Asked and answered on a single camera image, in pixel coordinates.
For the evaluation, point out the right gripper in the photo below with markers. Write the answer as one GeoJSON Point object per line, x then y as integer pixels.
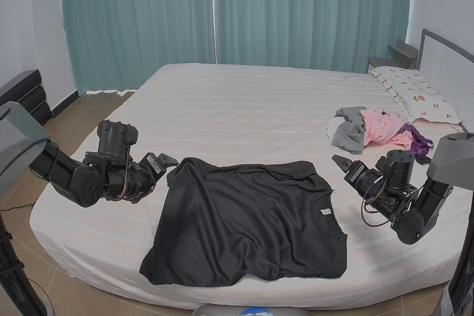
{"type": "Point", "coordinates": [370, 185]}

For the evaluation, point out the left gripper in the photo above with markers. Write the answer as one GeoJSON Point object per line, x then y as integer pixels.
{"type": "Point", "coordinates": [137, 181]}

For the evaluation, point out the black T-shirt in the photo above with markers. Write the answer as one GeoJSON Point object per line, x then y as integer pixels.
{"type": "Point", "coordinates": [240, 225]}

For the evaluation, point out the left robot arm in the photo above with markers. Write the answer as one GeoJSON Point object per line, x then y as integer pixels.
{"type": "Point", "coordinates": [59, 166]}

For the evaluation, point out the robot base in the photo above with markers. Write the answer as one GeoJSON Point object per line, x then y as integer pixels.
{"type": "Point", "coordinates": [248, 310]}

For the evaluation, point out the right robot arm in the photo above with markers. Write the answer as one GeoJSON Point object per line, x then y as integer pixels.
{"type": "Point", "coordinates": [451, 159]}

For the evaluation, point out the bed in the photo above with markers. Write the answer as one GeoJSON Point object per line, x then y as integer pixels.
{"type": "Point", "coordinates": [240, 114]}

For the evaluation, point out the grey garment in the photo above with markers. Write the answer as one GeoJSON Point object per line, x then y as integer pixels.
{"type": "Point", "coordinates": [350, 135]}

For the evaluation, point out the white garment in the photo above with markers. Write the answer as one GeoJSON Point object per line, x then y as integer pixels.
{"type": "Point", "coordinates": [333, 127]}

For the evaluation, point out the pink garment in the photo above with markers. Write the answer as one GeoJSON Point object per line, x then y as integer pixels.
{"type": "Point", "coordinates": [381, 129]}

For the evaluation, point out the purple garment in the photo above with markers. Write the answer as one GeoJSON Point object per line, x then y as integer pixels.
{"type": "Point", "coordinates": [416, 142]}

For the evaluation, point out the small black garment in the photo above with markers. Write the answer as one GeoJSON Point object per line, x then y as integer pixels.
{"type": "Point", "coordinates": [423, 159]}

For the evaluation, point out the white printed pillow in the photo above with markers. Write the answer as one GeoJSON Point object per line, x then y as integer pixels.
{"type": "Point", "coordinates": [414, 92]}

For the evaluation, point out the grey bedside table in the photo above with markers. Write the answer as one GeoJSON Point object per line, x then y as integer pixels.
{"type": "Point", "coordinates": [396, 55]}

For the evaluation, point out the blue-green curtain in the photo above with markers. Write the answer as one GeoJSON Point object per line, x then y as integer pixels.
{"type": "Point", "coordinates": [140, 11]}
{"type": "Point", "coordinates": [311, 3]}

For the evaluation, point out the black chest of drawers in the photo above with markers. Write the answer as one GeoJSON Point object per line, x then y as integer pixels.
{"type": "Point", "coordinates": [29, 96]}

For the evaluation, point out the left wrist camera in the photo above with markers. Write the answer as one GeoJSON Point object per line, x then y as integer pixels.
{"type": "Point", "coordinates": [131, 135]}

